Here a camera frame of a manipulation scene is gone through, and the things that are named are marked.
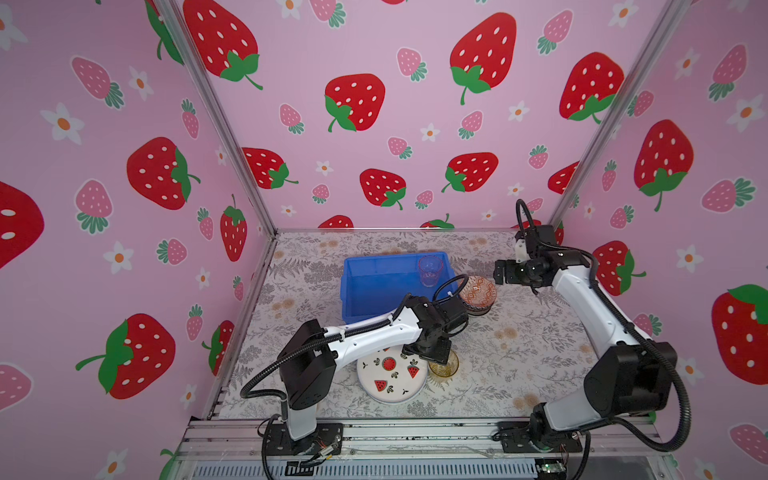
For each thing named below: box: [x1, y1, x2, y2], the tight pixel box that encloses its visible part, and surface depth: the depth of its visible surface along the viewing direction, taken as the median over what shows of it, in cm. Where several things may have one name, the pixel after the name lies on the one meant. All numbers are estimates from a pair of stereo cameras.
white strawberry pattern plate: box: [357, 345, 429, 404], surface depth 83 cm
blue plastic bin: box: [340, 252, 457, 324], surface depth 108 cm
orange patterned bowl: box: [461, 275, 498, 316], surface depth 95 cm
